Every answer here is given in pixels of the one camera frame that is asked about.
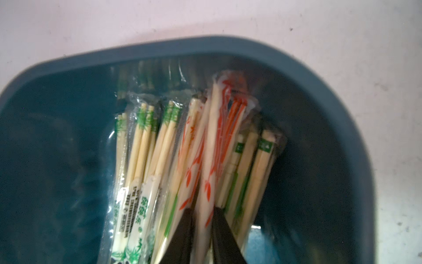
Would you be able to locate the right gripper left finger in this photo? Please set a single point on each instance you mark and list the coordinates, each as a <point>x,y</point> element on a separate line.
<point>180,246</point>

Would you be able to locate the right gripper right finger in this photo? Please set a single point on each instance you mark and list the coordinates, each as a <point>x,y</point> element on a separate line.
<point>225,248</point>

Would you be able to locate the green label chopstick pack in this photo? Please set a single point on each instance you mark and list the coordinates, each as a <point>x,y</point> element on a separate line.
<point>270,142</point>

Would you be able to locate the red print chopstick pack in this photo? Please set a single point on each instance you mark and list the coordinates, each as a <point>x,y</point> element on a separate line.
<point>225,86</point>

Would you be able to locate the teal storage box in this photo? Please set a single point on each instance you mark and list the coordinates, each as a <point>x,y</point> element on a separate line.
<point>58,153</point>

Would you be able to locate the green band chopstick pack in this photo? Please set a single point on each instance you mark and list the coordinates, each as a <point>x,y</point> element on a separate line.
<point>162,136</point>

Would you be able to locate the green print chopstick pack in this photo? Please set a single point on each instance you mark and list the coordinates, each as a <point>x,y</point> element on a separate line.
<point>136,131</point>

